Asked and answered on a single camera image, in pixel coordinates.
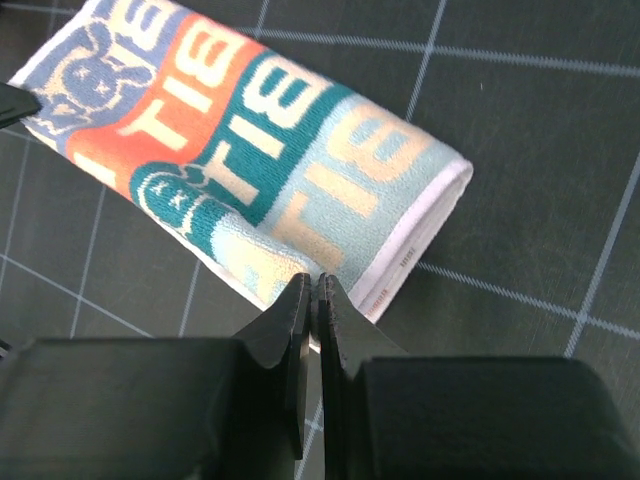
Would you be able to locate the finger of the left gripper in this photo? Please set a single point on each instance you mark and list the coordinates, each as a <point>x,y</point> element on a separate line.
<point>16,104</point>

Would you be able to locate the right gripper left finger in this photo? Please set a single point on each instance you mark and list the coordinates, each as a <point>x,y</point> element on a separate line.
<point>278,342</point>

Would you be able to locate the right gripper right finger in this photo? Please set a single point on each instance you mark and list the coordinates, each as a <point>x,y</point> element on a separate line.
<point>348,340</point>

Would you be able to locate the rabbit print towel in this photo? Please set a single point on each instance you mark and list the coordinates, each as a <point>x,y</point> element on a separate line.
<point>260,167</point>

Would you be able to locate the black grid mat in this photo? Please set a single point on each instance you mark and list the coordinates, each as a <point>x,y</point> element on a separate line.
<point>540,257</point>

